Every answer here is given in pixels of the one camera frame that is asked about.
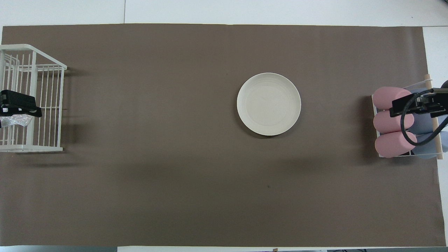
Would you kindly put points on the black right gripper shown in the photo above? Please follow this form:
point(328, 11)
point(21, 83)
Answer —
point(435, 103)

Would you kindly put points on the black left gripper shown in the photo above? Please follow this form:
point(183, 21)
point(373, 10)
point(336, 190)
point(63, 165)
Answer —
point(14, 101)

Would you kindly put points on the cream round plate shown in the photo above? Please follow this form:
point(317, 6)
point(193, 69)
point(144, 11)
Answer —
point(268, 104)

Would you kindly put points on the pink cup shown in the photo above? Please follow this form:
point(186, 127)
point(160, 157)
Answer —
point(392, 145)
point(385, 96)
point(386, 123)

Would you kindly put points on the white cup holder rack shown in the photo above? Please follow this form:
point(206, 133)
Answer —
point(436, 140)

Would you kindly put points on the blue cup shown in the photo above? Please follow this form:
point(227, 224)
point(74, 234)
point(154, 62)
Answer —
point(428, 148)

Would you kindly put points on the brown table mat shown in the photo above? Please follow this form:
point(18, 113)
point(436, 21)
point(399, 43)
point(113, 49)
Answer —
point(157, 140)

